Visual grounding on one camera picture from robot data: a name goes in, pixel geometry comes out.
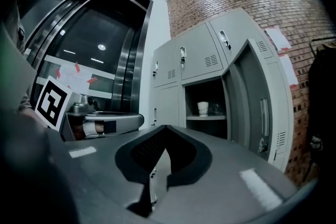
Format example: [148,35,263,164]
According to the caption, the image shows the black hanging garment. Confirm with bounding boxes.
[307,43,336,184]

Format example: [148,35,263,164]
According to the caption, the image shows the grey metal locker cabinet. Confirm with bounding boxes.
[149,7,295,205]

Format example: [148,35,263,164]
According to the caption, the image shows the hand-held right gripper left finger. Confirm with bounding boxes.
[52,125,166,224]

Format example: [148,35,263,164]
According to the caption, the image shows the white paper sheet red tape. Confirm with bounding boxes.
[277,54,300,87]
[264,25,292,51]

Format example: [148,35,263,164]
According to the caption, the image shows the black clothes rack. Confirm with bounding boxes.
[308,37,336,61]

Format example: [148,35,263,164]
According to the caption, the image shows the white paper cup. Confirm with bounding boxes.
[197,101,209,117]

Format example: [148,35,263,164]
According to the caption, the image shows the person's clothed torso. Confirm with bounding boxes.
[0,0,37,119]

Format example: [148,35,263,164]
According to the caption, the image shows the white notice with red tape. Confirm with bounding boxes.
[54,61,98,94]

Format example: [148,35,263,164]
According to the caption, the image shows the black elevator door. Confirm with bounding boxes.
[15,0,154,119]

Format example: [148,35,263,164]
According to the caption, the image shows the locker door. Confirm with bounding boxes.
[222,38,295,174]

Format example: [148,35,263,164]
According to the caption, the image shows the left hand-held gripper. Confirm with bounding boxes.
[34,76,145,143]

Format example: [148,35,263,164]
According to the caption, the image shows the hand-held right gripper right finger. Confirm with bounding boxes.
[153,125,299,224]

